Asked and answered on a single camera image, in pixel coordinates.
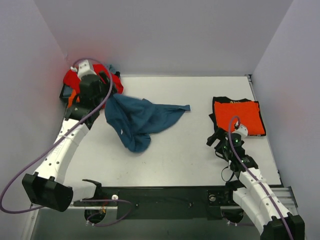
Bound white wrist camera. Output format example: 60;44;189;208
233;123;249;139
70;59;96;80

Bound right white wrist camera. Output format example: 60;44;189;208
233;123;249;139

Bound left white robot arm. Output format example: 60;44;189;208
22;71;117;212

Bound light blue t shirt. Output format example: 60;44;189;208
105;64;117;74

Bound red t shirt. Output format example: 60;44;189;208
63;64;124;94

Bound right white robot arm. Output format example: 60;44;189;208
206;125;305;240

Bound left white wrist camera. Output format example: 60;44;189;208
70;59;96;80

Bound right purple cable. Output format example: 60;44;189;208
226;115;296;240

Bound orange crumpled t shirt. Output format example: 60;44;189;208
67;90;80;108

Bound teal blue t shirt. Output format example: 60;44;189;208
104;94;191;153

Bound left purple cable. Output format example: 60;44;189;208
0;57;133;228

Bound folded orange t shirt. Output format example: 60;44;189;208
214;100;266;137

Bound purple cable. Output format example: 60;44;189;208
226;115;296;240
0;57;133;228

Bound folded black t shirt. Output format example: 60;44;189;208
209;96;266;136

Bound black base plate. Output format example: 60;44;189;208
74;186;245;223

